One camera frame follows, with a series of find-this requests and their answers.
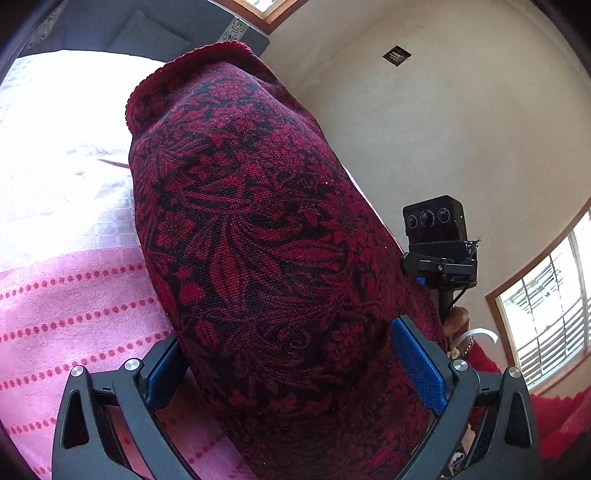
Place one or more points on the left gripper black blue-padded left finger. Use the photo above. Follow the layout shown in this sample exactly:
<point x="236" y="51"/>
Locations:
<point x="85" y="444"/>

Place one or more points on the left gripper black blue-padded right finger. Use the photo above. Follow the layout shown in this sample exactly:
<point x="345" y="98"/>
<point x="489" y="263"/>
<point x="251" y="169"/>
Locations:
<point x="506" y="445"/>

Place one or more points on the dark red floral sweater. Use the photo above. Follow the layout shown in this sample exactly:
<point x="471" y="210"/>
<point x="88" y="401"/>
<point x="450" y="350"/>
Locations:
<point x="278" y="278"/>

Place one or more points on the person's right hand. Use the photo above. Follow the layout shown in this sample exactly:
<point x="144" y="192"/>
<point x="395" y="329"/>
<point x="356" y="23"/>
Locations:
<point x="456" y="327"/>

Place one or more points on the red sleeve of person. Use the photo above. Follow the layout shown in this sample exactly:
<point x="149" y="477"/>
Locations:
<point x="561" y="423"/>

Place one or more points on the side window with blinds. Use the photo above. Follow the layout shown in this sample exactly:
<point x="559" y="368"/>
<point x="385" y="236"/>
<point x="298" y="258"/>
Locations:
<point x="542" y="313"/>

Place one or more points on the pink checkered bed sheet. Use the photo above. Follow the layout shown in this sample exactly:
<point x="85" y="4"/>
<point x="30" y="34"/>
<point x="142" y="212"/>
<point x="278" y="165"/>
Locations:
<point x="75" y="289"/>

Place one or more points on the large wood-framed window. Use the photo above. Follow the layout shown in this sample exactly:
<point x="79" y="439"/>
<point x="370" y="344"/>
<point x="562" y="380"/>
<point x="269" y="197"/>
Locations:
<point x="266" y="16"/>

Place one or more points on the grey sofa with patterned stripes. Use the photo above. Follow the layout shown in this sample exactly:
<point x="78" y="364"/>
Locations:
<point x="92" y="25"/>

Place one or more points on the grey square cushion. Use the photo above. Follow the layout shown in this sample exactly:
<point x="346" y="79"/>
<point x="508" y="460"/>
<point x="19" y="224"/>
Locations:
<point x="143" y="37"/>

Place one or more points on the black camera box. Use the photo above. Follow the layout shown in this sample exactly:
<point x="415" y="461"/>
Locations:
<point x="439" y="219"/>

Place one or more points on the dark wall switch plate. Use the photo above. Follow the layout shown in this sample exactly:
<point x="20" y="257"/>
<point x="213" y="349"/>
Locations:
<point x="397" y="56"/>

